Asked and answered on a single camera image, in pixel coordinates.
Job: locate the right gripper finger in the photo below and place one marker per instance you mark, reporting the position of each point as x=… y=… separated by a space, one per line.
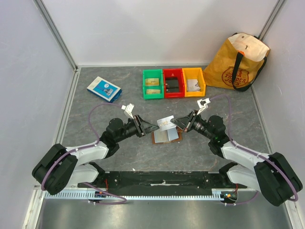
x=184 y=118
x=183 y=125

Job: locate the black cards in red bin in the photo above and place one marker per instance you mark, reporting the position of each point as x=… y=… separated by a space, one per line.
x=172 y=85

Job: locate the gold card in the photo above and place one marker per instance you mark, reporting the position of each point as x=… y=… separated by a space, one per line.
x=153 y=91
x=152 y=82

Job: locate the blue and white box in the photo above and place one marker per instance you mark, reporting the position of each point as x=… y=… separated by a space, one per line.
x=104 y=89

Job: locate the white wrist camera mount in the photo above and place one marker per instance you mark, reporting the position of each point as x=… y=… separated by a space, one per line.
x=127 y=109
x=203 y=105

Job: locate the yellow Trader Joe's tote bag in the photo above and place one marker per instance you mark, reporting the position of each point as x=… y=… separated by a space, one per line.
x=238 y=63

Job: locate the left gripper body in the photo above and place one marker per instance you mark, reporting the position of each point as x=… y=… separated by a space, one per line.
x=137 y=126

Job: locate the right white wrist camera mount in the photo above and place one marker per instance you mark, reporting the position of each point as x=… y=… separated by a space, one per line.
x=203 y=105

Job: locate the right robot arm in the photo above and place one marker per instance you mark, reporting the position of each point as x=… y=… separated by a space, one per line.
x=271 y=175

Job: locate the slotted cable duct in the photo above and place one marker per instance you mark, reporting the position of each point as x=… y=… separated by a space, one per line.
x=90 y=194

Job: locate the yellow plastic bin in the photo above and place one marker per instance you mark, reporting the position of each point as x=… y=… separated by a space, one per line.
x=194 y=73

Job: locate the green plastic bin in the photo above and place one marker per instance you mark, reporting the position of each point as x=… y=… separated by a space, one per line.
x=152 y=86

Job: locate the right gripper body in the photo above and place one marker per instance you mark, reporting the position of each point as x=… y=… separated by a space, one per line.
x=190 y=121

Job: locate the gold card lower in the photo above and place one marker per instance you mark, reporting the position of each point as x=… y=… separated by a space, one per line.
x=153 y=91

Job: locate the silver card in yellow bin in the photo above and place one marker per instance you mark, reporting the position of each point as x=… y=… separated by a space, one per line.
x=193 y=85

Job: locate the silver VIP card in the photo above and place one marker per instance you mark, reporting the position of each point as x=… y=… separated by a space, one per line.
x=165 y=123

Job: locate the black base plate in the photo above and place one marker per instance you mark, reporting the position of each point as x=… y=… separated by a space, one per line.
x=162 y=183

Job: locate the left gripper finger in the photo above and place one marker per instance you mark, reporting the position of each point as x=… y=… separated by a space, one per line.
x=150 y=129
x=147 y=126

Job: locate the brown leather card holder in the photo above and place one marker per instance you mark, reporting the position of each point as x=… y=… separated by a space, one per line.
x=167 y=136

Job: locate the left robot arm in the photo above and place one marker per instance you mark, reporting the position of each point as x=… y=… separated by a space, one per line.
x=64 y=166

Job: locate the gold card upper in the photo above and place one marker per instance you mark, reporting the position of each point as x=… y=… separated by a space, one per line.
x=152 y=82

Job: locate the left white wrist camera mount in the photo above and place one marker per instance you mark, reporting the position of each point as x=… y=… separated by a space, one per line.
x=127 y=109

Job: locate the red plastic bin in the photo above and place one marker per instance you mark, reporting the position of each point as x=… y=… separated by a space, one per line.
x=178 y=73

